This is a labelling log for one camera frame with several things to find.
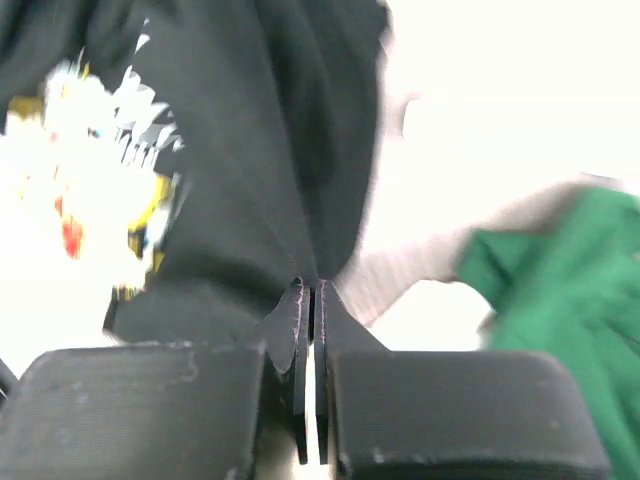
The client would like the green t shirt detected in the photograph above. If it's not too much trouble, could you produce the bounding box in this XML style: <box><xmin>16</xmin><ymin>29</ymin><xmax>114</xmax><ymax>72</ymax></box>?
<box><xmin>457</xmin><ymin>187</ymin><xmax>639</xmax><ymax>479</ymax></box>

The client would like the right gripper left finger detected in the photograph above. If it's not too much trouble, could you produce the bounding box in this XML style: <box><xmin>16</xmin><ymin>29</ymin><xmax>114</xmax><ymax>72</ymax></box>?
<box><xmin>0</xmin><ymin>276</ymin><xmax>312</xmax><ymax>480</ymax></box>

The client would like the black t shirt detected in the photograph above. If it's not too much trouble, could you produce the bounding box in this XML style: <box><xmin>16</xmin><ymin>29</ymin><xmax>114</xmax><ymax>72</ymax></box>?
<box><xmin>0</xmin><ymin>0</ymin><xmax>394</xmax><ymax>346</ymax></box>

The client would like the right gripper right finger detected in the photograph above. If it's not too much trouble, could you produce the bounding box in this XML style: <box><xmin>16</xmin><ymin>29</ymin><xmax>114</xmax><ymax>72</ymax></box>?
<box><xmin>313</xmin><ymin>278</ymin><xmax>614</xmax><ymax>480</ymax></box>

